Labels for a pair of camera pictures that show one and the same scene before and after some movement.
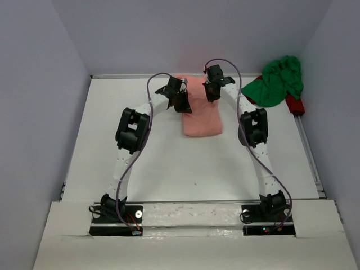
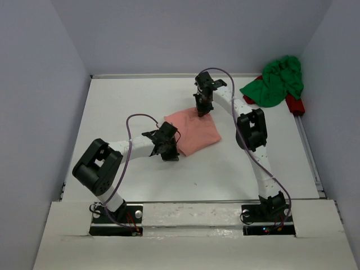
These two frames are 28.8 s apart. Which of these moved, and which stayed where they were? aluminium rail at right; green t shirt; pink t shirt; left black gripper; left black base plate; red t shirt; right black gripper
Moved: pink t shirt; right black gripper; left black gripper
Stayed: red t shirt; left black base plate; green t shirt; aluminium rail at right
